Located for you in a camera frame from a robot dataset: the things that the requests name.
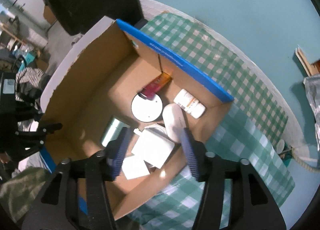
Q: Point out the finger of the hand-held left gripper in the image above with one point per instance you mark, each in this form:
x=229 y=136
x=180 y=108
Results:
x=50 y=128
x=31 y=143

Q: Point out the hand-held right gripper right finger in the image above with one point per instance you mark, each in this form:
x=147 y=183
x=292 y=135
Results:
x=190 y=155

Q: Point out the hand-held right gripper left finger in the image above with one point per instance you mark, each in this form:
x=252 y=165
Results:
x=120 y=152

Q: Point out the small white charger cube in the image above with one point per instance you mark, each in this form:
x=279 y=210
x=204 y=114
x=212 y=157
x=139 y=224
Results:
x=135 y=168

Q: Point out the green cylindrical jar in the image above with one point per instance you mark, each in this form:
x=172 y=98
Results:
x=112 y=130

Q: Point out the large white power adapter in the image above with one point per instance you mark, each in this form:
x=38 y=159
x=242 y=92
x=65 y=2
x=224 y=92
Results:
x=152 y=147

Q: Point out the white oval case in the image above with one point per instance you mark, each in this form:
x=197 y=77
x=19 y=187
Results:
x=173 y=122

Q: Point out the white round disc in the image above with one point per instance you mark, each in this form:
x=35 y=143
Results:
x=146 y=108

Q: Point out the white pill bottle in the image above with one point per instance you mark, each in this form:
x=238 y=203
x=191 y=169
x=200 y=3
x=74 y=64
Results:
x=188 y=102

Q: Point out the blue-rimmed cardboard box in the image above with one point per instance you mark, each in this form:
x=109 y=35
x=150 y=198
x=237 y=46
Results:
x=100 y=82

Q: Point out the red orange tube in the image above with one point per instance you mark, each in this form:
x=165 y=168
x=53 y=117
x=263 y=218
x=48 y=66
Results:
x=156 y=86

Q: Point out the person's left hand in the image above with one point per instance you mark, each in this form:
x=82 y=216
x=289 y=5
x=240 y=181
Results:
x=3 y=157

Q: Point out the striped cloth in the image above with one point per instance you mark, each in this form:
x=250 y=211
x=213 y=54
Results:
x=31 y=80

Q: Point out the olive green trousers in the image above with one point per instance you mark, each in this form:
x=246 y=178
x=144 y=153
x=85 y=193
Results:
x=22 y=190

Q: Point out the green checked tablecloth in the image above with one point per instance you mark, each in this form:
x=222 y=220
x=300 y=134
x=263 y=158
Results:
x=237 y=125

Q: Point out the small white round lid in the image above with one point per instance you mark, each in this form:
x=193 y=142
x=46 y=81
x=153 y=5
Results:
x=280 y=146

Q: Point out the brown cardboard carton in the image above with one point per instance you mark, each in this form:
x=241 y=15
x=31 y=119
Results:
x=50 y=15

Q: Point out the silver foil bag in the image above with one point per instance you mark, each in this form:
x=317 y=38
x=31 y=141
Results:
x=313 y=97

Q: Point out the wooden board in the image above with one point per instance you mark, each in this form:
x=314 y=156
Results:
x=303 y=61

